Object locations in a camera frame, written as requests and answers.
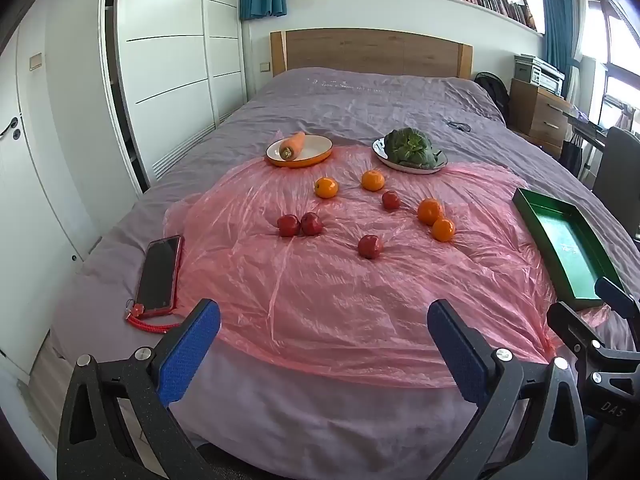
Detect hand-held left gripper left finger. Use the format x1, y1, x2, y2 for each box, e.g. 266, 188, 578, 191
56, 298, 221, 480

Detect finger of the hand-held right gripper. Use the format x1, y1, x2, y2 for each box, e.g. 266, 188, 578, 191
546, 301, 610, 367
594, 276, 640, 332

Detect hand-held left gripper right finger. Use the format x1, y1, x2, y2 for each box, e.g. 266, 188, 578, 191
426, 298, 589, 480

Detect green tray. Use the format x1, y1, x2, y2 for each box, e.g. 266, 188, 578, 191
511, 187, 626, 312

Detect smartphone in red case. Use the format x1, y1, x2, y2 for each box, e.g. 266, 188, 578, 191
134, 234, 185, 318

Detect pink plastic sheet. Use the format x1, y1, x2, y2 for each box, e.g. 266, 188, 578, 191
162, 145, 608, 391

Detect grey chair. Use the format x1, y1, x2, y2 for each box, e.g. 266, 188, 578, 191
592, 126, 640, 241

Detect dark desk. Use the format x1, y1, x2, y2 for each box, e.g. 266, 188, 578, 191
562, 107, 616, 181

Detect wooden nightstand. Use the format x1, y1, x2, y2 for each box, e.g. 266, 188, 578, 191
508, 78, 573, 148

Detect green bok choy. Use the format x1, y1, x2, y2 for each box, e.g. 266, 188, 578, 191
383, 128, 441, 170

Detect white patterned plate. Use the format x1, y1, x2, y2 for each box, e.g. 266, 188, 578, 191
372, 137, 449, 175

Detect white door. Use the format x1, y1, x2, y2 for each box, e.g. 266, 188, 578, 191
0, 30, 106, 376

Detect carrot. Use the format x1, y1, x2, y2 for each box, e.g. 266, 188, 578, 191
279, 131, 306, 162

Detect window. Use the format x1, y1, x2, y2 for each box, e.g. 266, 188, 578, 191
582, 0, 640, 126

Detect grey printer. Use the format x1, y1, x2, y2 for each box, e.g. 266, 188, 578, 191
513, 54, 566, 95

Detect black backpack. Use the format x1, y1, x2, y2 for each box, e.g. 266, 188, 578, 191
473, 72, 511, 123

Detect orange rimmed plate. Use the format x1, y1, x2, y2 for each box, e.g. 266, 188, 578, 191
265, 135, 334, 169

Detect bed with purple cover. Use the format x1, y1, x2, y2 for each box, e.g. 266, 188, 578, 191
50, 66, 640, 461

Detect white wardrobe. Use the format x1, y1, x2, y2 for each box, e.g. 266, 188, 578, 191
100, 0, 248, 196

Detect wooden headboard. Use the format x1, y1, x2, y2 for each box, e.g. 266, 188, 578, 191
270, 28, 473, 81

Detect red phone lanyard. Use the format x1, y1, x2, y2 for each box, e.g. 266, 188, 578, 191
123, 300, 181, 332

